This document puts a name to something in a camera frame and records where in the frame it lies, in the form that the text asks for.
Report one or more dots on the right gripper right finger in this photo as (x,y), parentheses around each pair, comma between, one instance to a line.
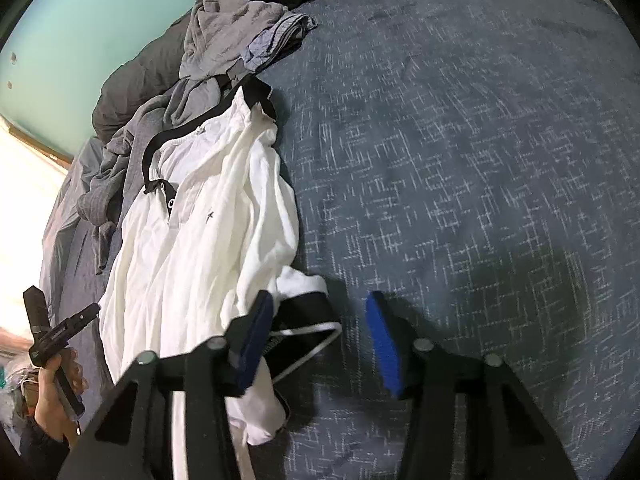
(392,338)

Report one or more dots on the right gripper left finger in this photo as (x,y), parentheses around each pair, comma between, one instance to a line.
(246,337)

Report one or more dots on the white polo shirt black collar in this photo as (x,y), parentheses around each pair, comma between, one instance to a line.
(213,225)

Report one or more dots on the person's left hand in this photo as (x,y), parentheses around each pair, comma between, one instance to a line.
(50,413)

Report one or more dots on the grey knitted sweater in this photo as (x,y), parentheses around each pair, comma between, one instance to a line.
(119,178)

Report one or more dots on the blue patterned bed cover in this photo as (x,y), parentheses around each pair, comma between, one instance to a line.
(477,162)

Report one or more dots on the blue striped folded garment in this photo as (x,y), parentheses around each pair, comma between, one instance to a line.
(272,41)

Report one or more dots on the grey long sleeve shirt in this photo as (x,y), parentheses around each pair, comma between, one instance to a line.
(218,32)

